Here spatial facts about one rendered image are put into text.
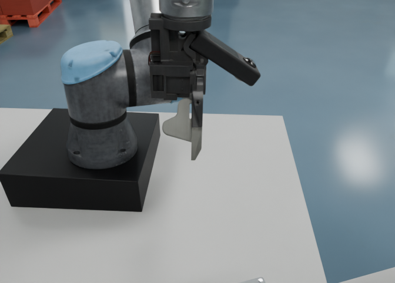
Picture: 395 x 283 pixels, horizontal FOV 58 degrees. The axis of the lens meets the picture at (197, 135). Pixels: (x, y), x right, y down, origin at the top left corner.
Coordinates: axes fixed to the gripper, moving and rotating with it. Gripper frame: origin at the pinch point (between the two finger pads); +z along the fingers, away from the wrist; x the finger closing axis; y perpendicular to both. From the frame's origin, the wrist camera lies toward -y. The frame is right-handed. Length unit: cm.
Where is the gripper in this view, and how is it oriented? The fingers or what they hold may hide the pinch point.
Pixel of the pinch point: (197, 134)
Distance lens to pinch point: 60.5
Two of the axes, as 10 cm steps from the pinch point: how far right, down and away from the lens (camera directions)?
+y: -10.0, -0.2, -0.2
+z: -0.3, 8.4, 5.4
